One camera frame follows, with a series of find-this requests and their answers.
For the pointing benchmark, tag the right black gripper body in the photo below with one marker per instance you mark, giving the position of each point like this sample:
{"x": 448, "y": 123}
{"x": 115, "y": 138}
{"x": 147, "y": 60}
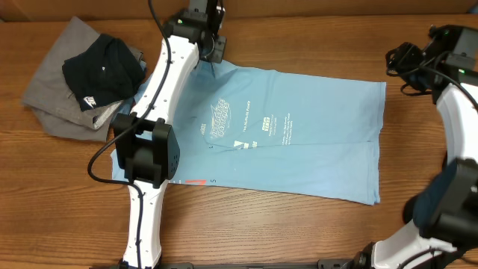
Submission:
{"x": 405, "y": 57}

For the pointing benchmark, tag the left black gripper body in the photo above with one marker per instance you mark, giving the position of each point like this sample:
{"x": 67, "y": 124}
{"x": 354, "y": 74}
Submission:
{"x": 216, "y": 50}

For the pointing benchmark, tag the light blue printed t-shirt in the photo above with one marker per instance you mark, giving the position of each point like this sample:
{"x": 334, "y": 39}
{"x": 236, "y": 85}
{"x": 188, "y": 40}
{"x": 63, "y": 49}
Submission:
{"x": 243, "y": 127}

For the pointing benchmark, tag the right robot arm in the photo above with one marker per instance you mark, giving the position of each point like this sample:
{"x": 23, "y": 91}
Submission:
{"x": 441, "y": 221}

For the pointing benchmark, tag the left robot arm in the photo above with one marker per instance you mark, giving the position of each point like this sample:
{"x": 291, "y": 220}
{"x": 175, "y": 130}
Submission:
{"x": 145, "y": 143}

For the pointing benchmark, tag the folded teal blue shirt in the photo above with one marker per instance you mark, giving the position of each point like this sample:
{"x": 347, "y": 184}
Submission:
{"x": 125, "y": 107}

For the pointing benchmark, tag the folded black nike shirt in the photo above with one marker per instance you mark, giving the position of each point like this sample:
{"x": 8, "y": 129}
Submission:
{"x": 105, "y": 73}

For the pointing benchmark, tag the folded grey shirt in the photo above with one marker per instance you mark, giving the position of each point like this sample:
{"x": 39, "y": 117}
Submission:
{"x": 52, "y": 101}

